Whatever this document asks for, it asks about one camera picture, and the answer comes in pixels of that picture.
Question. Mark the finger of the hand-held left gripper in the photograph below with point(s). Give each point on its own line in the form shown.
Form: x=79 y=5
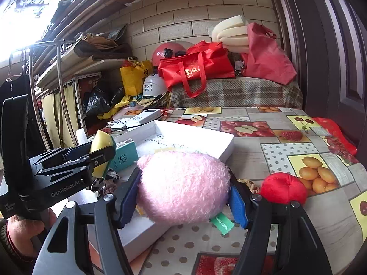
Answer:
x=97 y=156
x=74 y=152

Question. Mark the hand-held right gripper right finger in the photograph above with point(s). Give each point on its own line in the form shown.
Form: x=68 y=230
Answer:
x=238 y=206

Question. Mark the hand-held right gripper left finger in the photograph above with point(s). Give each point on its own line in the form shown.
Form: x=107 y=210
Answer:
x=129 y=202

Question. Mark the green yellow sponge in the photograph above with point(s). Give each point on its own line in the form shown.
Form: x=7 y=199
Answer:
x=100 y=141

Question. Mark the black white patterned cloth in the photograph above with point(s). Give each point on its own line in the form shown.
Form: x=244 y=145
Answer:
x=100 y=183

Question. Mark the pink plush toy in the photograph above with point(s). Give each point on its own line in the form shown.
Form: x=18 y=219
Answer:
x=183 y=186

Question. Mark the white cardboard box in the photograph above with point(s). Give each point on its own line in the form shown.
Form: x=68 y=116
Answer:
x=186 y=140

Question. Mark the person's left hand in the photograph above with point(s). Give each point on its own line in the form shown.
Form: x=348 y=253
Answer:
x=23 y=229

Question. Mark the teal tissue pack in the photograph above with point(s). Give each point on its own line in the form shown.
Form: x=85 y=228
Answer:
x=126 y=156

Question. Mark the white round device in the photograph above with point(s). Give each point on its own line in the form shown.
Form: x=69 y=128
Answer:
x=119 y=124

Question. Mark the yellow curtain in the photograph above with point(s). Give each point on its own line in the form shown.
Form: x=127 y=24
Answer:
x=54 y=114

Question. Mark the red plush toy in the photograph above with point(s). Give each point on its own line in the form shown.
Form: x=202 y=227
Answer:
x=282 y=187

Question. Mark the black plastic bag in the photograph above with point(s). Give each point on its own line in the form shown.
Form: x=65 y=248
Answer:
x=97 y=101

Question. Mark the white remote control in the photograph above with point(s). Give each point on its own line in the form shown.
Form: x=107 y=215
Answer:
x=143 y=116

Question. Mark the fruit print tablecloth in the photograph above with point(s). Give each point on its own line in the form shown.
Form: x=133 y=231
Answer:
x=272 y=154

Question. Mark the black hanging garment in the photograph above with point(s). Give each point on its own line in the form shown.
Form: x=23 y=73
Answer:
x=17 y=86

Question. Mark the yellow bag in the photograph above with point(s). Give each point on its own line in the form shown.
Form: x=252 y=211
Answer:
x=132 y=80

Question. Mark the white helmet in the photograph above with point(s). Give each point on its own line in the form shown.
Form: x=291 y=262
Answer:
x=153 y=86

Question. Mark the wooden shelf boards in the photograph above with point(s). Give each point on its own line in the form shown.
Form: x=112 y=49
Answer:
x=86 y=60

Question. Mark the plaid blanket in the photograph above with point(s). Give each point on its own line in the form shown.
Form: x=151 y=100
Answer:
x=229 y=91

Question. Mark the red printed bag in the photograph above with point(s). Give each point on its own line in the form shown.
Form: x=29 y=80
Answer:
x=335 y=137

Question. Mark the pink helmet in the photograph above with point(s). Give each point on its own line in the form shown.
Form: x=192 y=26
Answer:
x=163 y=53

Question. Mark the red tote bag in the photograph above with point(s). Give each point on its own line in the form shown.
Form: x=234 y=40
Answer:
x=206 y=63

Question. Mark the red plastic bag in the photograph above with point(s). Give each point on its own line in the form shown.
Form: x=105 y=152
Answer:
x=266 y=57

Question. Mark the dark purple door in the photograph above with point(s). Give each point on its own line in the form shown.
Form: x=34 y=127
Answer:
x=329 y=63

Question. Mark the cream foam rolls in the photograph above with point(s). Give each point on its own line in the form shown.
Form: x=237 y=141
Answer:
x=229 y=34

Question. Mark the metal clothes rail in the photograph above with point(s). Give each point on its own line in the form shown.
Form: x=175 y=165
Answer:
x=60 y=91

